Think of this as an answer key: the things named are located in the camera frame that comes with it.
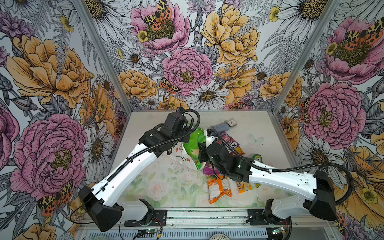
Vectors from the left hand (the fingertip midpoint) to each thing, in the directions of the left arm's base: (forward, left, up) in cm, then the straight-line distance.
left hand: (184, 134), depth 73 cm
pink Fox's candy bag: (+10, -31, -25) cm, 41 cm away
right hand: (-5, -8, -4) cm, 10 cm away
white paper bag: (-5, +3, -8) cm, 10 cm away
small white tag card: (+29, -33, -26) cm, 51 cm away
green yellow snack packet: (0, -43, -23) cm, 49 cm away
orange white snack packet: (-16, -18, -24) cm, 34 cm away
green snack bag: (+1, -6, -2) cm, 6 cm away
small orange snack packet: (-16, -31, -26) cm, 43 cm away
